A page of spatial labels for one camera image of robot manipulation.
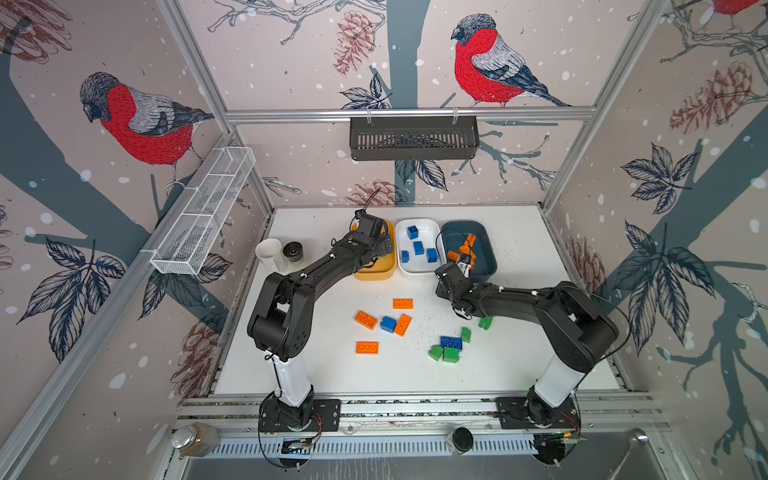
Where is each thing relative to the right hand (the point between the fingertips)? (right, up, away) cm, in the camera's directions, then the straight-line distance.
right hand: (445, 286), depth 96 cm
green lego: (-5, -16, -13) cm, 22 cm away
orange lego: (-26, -9, -6) cm, 28 cm away
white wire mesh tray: (-69, +24, -17) cm, 75 cm away
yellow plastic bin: (-21, +6, +2) cm, 22 cm away
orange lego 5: (+9, +11, +9) cm, 17 cm away
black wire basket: (-10, +52, +10) cm, 54 cm away
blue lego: (-13, +9, +7) cm, 18 cm away
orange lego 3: (-14, -10, -7) cm, 19 cm away
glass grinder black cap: (-50, +12, -2) cm, 51 cm away
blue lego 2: (-19, -10, -8) cm, 23 cm away
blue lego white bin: (-10, +18, +13) cm, 24 cm away
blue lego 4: (-3, +10, +7) cm, 12 cm away
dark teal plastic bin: (+6, +17, +14) cm, 22 cm away
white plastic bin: (-3, +16, +15) cm, 22 cm away
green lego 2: (-1, -17, -13) cm, 21 cm away
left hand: (-23, +15, -2) cm, 27 cm away
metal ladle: (+40, -30, -27) cm, 57 cm away
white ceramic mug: (-58, +11, +1) cm, 59 cm away
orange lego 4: (-14, -5, -4) cm, 16 cm away
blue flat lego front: (0, -14, -10) cm, 18 cm away
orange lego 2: (-25, -15, -12) cm, 32 cm away
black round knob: (-3, -26, -34) cm, 43 cm away
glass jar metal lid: (-60, -27, -33) cm, 74 cm away
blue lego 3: (-8, +12, +12) cm, 19 cm away
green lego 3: (+10, -9, -9) cm, 16 cm away
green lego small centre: (+4, -12, -11) cm, 17 cm away
